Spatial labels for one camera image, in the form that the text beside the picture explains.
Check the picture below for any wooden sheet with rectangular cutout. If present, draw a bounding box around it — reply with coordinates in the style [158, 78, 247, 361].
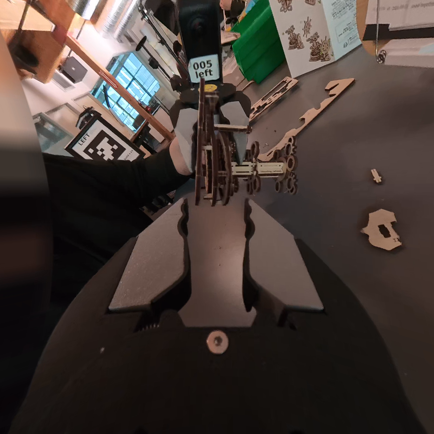
[249, 77, 300, 122]

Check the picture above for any small wooden bracket piece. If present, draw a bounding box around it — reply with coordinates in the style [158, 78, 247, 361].
[360, 208, 403, 251]

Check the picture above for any person's black shirt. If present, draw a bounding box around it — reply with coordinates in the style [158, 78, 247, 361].
[47, 203, 160, 326]

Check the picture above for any green plastic bin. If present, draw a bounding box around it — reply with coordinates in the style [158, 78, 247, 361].
[232, 0, 287, 85]

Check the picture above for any wooden gear model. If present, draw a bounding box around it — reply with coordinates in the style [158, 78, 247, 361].
[195, 77, 300, 208]

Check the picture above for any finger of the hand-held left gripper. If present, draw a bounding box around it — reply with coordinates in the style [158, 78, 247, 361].
[174, 108, 199, 171]
[219, 102, 252, 163]

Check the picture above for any white printed kit box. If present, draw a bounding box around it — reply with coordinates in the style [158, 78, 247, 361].
[269, 0, 361, 79]

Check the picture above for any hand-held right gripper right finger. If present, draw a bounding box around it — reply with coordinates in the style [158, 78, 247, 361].
[242, 198, 325, 312]

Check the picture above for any black framed marker sign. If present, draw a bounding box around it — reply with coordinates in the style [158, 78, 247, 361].
[64, 113, 146, 163]

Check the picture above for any black wall speaker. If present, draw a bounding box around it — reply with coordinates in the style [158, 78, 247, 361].
[59, 56, 88, 83]

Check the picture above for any person's left forearm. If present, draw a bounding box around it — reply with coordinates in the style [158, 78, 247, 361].
[42, 145, 191, 238]

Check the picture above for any instruction sheet on stand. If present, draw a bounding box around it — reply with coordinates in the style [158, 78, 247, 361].
[358, 0, 434, 68]

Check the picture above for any wavy wooden sheet offcut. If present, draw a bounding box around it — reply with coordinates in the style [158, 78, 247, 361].
[258, 78, 355, 163]

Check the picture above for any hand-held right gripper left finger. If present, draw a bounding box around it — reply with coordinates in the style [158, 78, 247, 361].
[108, 198, 193, 312]

